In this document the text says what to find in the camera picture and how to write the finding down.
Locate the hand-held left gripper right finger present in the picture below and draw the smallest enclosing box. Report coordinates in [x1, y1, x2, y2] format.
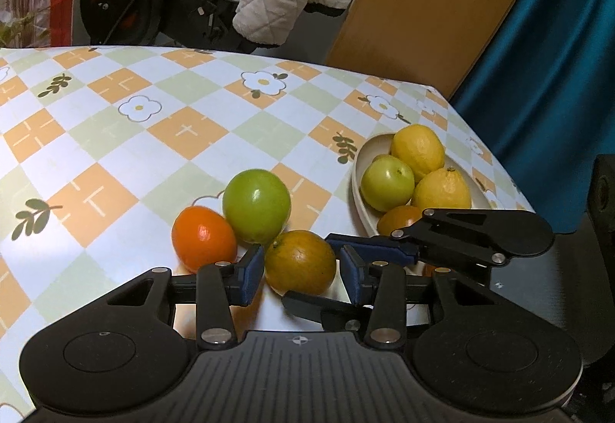
[339, 244, 505, 352]

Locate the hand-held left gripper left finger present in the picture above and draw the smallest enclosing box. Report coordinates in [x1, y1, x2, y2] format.
[103, 244, 266, 352]

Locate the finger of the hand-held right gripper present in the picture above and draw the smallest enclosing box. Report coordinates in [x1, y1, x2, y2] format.
[283, 291, 371, 332]
[326, 209, 510, 266]

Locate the beige round plate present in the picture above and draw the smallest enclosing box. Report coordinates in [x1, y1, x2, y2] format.
[351, 133, 491, 239]

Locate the dark orange tangerine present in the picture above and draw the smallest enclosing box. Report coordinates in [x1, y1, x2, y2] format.
[264, 230, 337, 295]

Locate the bright orange tangerine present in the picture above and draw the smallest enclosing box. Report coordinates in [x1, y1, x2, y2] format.
[171, 206, 238, 273]

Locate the small green apple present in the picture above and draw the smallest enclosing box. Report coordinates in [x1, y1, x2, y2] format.
[360, 157, 416, 212]

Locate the large green apple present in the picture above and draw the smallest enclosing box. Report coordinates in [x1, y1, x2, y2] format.
[222, 169, 292, 244]

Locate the yellow lemon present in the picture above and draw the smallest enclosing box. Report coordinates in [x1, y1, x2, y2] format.
[412, 168, 472, 212]
[390, 124, 446, 182]

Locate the teal curtain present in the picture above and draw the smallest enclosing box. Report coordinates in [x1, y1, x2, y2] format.
[452, 0, 615, 232]

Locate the checkered floral tablecloth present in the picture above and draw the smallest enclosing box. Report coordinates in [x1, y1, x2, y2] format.
[0, 46, 539, 405]

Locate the wooden board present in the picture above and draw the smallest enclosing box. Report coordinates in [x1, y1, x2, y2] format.
[324, 0, 558, 100]

